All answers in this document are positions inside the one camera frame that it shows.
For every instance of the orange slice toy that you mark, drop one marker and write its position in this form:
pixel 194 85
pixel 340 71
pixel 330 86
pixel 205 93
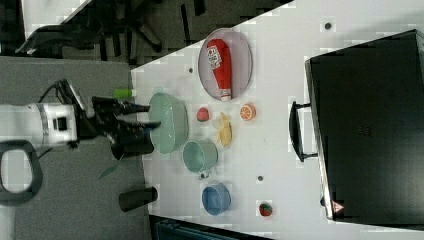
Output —
pixel 247 112

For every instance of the green mug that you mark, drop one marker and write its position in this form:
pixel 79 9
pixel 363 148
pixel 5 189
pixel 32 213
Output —
pixel 200 157

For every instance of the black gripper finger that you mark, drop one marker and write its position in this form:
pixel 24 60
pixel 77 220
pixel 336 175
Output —
pixel 130 108
pixel 138 127

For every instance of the green oval colander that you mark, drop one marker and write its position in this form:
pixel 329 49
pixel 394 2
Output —
pixel 172 115

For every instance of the black cylinder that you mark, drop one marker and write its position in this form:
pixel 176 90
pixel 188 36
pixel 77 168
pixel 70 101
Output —
pixel 134 199
pixel 131 146

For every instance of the pink toy strawberry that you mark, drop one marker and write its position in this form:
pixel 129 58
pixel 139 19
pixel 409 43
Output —
pixel 202 114

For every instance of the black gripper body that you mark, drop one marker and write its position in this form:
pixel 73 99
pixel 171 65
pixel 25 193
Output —
pixel 102 123

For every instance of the red toy strawberry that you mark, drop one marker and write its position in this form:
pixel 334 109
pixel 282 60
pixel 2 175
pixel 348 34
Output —
pixel 265 209

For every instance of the grey round plate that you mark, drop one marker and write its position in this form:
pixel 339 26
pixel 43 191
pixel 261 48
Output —
pixel 241 62

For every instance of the black toaster oven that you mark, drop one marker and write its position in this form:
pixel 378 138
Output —
pixel 367 105

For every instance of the black cylinder lower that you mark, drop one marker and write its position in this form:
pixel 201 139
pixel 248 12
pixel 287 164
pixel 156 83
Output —
pixel 134 199

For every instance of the blue cup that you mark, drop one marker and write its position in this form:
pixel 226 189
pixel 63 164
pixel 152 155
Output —
pixel 216 199

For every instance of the black oven door handle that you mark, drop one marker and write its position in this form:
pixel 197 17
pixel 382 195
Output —
pixel 295 132

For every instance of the black office chair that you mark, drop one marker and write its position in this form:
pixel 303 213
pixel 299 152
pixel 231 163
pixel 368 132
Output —
pixel 82 24

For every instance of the yellow toy banana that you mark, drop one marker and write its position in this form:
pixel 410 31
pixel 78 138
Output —
pixel 224 131

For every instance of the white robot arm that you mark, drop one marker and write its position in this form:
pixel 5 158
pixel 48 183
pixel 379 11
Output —
pixel 28 128

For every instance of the red ketchup bottle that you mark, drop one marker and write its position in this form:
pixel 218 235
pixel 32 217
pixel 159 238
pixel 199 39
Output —
pixel 219 59

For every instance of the black cylinder upper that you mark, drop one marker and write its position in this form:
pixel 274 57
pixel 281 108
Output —
pixel 131 146

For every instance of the green marker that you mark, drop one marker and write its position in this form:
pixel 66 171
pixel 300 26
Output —
pixel 122 93

